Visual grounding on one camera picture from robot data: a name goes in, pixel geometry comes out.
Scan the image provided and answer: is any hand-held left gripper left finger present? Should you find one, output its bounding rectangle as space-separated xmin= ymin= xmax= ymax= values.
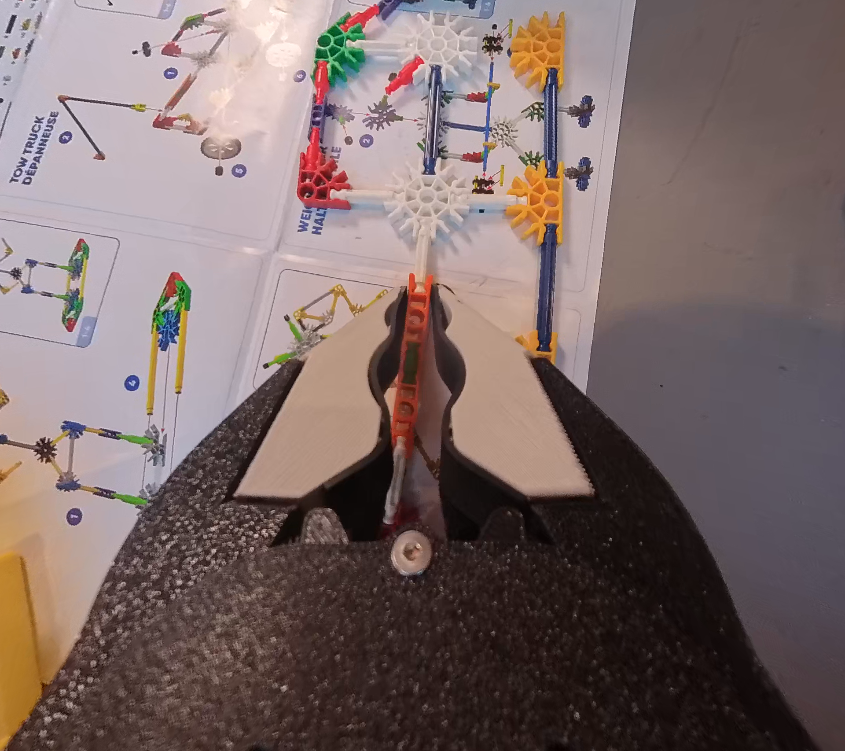
xmin=236 ymin=290 xmax=400 ymax=539

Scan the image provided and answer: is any colourful rod connector toy model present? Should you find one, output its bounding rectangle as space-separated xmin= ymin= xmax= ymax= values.
xmin=297 ymin=0 xmax=598 ymax=448

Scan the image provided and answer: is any yellow plastic bin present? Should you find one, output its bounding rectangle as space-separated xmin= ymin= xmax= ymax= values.
xmin=0 ymin=551 xmax=44 ymax=705

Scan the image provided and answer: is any toy building instruction sheet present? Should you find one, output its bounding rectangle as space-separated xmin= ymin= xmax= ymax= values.
xmin=0 ymin=0 xmax=651 ymax=686

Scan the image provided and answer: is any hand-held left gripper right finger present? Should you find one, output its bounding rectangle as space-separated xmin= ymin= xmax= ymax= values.
xmin=430 ymin=292 xmax=592 ymax=535

